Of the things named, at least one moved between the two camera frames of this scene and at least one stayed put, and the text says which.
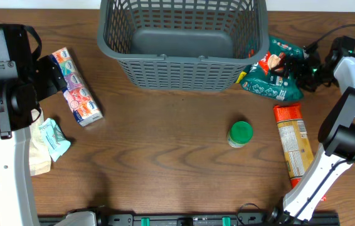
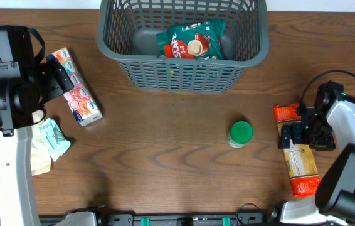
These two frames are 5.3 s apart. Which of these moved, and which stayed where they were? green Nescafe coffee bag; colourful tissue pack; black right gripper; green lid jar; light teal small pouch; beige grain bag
Moved: black right gripper; green Nescafe coffee bag
Stayed: light teal small pouch; beige grain bag; green lid jar; colourful tissue pack
